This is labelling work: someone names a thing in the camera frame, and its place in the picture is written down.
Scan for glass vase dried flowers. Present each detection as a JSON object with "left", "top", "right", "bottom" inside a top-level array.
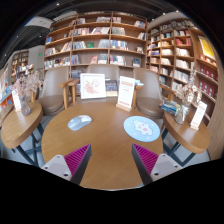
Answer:
[
  {"left": 13, "top": 71, "right": 43, "bottom": 116},
  {"left": 175, "top": 69, "right": 202, "bottom": 124}
]

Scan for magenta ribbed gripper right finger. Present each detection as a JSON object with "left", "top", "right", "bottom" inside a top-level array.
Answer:
[{"left": 131, "top": 144, "right": 182, "bottom": 185}]

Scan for centre wooden bookshelf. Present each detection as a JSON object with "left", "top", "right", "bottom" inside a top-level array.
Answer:
[{"left": 44, "top": 11, "right": 147, "bottom": 71}]

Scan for small white sign card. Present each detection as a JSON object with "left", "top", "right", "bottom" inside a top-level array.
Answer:
[
  {"left": 190, "top": 101, "right": 207, "bottom": 130},
  {"left": 12, "top": 90, "right": 21, "bottom": 112}
]

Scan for middle brown armchair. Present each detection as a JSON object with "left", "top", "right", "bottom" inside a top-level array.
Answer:
[{"left": 67, "top": 63, "right": 122, "bottom": 101}]

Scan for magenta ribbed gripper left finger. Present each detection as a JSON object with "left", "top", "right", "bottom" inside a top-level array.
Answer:
[{"left": 42, "top": 144, "right": 92, "bottom": 185}]

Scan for round wooden centre table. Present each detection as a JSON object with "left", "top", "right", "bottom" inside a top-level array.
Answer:
[{"left": 40, "top": 100, "right": 164, "bottom": 191}]

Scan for white red sign stand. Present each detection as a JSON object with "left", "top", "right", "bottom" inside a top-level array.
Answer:
[{"left": 116, "top": 76, "right": 135, "bottom": 111}]

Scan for right brown armchair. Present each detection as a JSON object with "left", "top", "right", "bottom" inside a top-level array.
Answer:
[{"left": 133, "top": 68, "right": 163, "bottom": 119}]

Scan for right small white sign card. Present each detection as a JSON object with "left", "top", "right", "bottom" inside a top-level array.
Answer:
[{"left": 190, "top": 101, "right": 207, "bottom": 130}]

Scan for left brown armchair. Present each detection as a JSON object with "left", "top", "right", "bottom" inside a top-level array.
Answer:
[{"left": 37, "top": 66, "right": 71, "bottom": 116}]

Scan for dark book behind sign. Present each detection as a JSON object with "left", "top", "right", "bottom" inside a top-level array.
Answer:
[{"left": 105, "top": 80, "right": 118, "bottom": 97}]

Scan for right round wooden side table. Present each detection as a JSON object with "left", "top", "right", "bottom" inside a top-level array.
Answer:
[{"left": 162, "top": 110, "right": 211, "bottom": 168}]

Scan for left small white sign card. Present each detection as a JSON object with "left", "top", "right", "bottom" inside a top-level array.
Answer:
[{"left": 12, "top": 90, "right": 21, "bottom": 112}]

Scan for right wooden bookshelf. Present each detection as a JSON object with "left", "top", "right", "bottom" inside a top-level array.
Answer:
[{"left": 146, "top": 12, "right": 218, "bottom": 125}]

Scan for stack of books right table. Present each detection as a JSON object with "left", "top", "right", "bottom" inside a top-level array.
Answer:
[{"left": 159, "top": 99, "right": 180, "bottom": 115}]

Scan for right glass vase dried flowers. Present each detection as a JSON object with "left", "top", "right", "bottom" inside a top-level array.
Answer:
[{"left": 175, "top": 69, "right": 202, "bottom": 124}]

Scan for wooden bookshelf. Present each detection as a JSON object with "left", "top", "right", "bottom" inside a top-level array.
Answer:
[
  {"left": 11, "top": 50, "right": 29, "bottom": 84},
  {"left": 146, "top": 12, "right": 218, "bottom": 125},
  {"left": 44, "top": 11, "right": 147, "bottom": 71}
]

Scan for far left wooden bookshelf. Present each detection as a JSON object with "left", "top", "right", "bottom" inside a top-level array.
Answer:
[{"left": 11, "top": 50, "right": 29, "bottom": 84}]

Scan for left glass vase dried flowers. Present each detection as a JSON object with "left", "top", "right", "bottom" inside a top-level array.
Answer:
[{"left": 13, "top": 71, "right": 43, "bottom": 116}]

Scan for brown armchair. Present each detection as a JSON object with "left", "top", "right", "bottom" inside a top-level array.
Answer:
[
  {"left": 37, "top": 66, "right": 71, "bottom": 116},
  {"left": 133, "top": 68, "right": 163, "bottom": 119},
  {"left": 67, "top": 63, "right": 122, "bottom": 101}
]

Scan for white framed picture card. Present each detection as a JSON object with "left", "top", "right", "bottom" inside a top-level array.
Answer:
[{"left": 80, "top": 73, "right": 106, "bottom": 99}]

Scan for left round wooden side table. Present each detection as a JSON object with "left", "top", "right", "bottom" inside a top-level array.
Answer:
[{"left": 1, "top": 102, "right": 43, "bottom": 167}]

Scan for round wooden side table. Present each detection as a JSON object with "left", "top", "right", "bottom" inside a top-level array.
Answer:
[
  {"left": 162, "top": 110, "right": 211, "bottom": 168},
  {"left": 1, "top": 102, "right": 43, "bottom": 167}
]

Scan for round light blue mouse pad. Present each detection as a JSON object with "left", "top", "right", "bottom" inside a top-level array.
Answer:
[{"left": 123, "top": 116, "right": 160, "bottom": 142}]

